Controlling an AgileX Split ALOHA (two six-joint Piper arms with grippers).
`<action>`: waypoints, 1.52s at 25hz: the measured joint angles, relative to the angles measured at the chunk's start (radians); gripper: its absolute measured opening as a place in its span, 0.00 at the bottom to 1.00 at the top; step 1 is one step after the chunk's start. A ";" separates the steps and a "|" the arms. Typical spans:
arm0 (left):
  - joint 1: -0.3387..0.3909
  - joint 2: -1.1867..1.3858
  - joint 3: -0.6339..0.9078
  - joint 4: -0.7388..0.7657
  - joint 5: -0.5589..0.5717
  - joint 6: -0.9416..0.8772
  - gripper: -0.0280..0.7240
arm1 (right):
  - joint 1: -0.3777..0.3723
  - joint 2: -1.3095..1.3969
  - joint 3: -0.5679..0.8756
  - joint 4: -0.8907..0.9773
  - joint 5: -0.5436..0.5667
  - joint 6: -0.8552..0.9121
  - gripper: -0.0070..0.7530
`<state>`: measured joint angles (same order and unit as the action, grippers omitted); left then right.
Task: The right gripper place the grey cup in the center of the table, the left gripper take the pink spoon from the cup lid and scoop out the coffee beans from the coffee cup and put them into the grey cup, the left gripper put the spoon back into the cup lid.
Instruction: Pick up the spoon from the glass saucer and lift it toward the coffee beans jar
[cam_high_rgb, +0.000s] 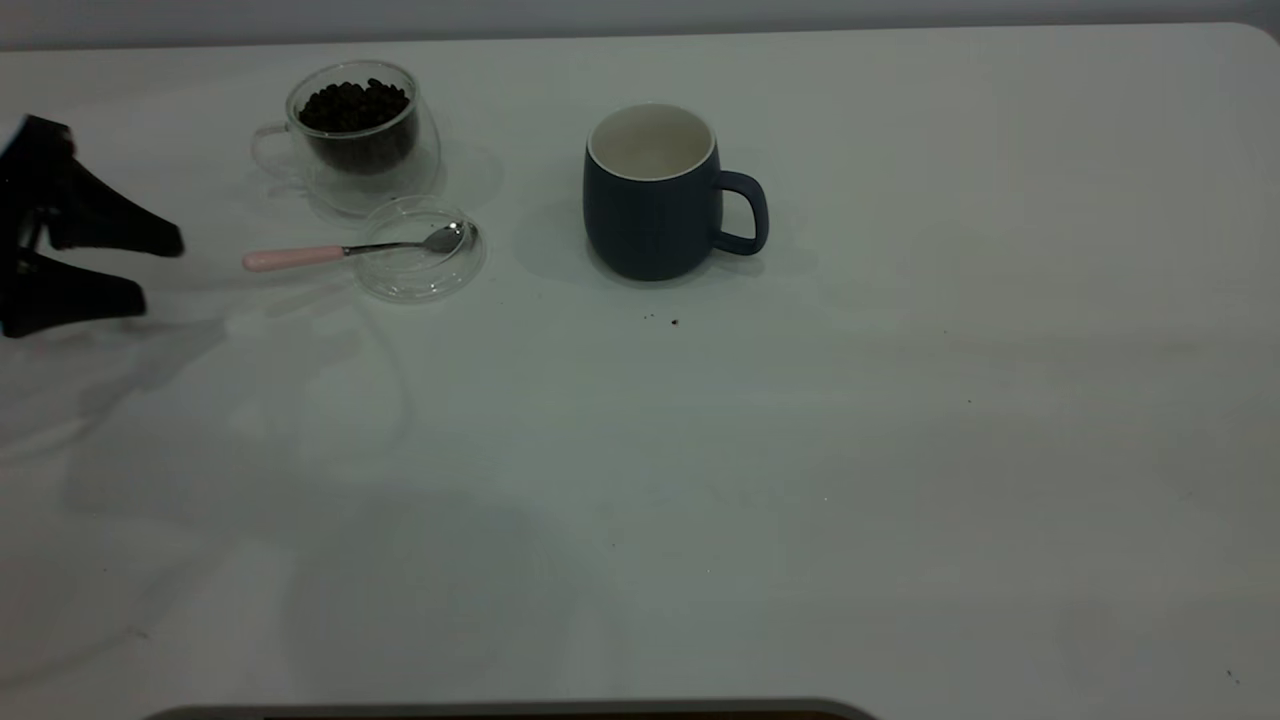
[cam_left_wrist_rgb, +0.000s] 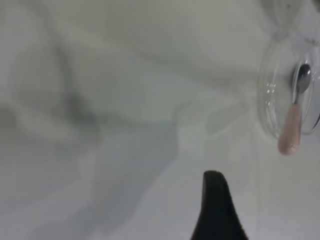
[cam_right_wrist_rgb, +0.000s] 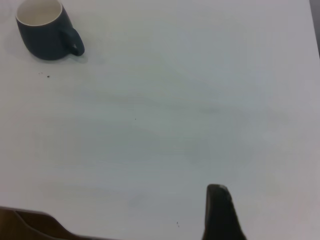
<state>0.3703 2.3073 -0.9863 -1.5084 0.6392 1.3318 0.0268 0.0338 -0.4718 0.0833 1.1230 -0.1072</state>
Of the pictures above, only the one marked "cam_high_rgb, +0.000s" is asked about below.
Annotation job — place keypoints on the dark grey ceramic mug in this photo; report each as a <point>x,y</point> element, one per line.
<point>645,230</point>

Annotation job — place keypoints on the small clear glass dish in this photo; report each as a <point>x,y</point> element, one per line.
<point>410,278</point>

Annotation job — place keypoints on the dark coffee beans heap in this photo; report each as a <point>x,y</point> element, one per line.
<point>355,110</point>

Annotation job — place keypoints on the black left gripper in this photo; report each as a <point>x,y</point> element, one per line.
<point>35,170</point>

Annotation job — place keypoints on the clear double-wall glass cup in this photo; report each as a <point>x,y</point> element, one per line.
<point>400,190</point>

